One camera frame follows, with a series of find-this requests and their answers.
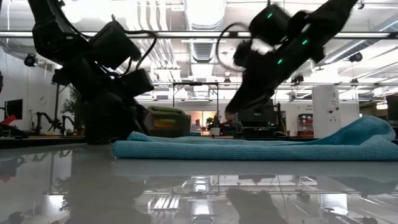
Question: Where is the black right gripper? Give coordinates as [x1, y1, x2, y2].
[225, 29, 326, 114]

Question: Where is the red shelf unit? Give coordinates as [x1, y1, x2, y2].
[297, 113, 314, 137]

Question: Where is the black bar with light strips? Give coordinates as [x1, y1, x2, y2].
[0, 30, 398, 40]

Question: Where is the blue microfiber towel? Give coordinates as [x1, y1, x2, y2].
[112, 115, 398, 162]

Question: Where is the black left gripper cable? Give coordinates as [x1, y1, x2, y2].
[111, 14, 158, 75]

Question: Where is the silver ventilation duct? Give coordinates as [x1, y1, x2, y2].
[183, 0, 227, 97]

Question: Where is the small green potted plant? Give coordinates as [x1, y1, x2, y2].
[60, 85, 116, 144]

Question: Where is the small black monitor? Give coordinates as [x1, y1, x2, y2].
[4, 98, 24, 120]

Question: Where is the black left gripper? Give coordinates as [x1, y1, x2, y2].
[52, 57, 155, 135]

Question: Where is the red angled bar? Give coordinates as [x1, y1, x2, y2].
[0, 114, 18, 127]

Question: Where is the black tripod stand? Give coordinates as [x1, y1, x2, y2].
[54, 83, 62, 125]

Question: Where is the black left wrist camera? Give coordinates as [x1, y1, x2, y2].
[90, 20, 142, 70]

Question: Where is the large black monitor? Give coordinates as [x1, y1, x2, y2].
[238, 99, 279, 124]

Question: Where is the person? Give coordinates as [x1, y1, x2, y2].
[219, 111, 245, 138]

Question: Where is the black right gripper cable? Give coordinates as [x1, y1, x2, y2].
[216, 22, 249, 73]

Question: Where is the dark framed screen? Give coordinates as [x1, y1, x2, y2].
[386, 95, 398, 121]

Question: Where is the white pillar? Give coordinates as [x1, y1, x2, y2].
[312, 85, 340, 139]

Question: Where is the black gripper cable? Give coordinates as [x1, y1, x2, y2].
[111, 14, 158, 75]
[216, 22, 249, 73]

